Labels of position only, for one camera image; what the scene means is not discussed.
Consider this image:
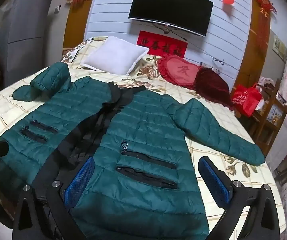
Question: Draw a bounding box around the red wall banner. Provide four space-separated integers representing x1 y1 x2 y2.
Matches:
136 31 188 58

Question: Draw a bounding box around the white square pillow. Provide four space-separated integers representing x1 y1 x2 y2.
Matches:
80 36 150 76

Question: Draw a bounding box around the wooden chair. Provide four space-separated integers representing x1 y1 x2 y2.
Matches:
249 79 287 143

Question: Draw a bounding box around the green puffer jacket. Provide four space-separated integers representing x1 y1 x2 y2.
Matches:
0 62 266 240

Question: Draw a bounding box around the black television cable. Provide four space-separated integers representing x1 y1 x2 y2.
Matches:
154 22 236 68

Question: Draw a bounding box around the grey refrigerator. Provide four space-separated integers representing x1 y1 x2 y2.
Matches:
0 0 56 85

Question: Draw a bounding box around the dark red ruffled cushion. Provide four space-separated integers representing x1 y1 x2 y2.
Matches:
194 67 235 110

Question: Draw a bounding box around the red heart-shaped cushion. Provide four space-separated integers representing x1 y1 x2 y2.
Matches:
158 54 205 90

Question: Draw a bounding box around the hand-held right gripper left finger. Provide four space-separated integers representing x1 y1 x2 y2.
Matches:
12 156 95 240

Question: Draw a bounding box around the small wall picture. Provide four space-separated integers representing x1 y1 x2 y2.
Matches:
272 34 287 62

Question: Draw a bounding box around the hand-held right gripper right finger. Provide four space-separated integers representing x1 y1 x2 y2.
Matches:
198 156 287 240

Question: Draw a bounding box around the bed with floral sheet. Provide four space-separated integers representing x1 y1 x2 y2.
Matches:
0 36 284 240

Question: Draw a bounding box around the red shopping bag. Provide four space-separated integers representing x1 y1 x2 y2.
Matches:
231 84 263 117

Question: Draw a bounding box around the black wall television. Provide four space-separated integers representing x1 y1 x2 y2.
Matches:
128 0 214 37

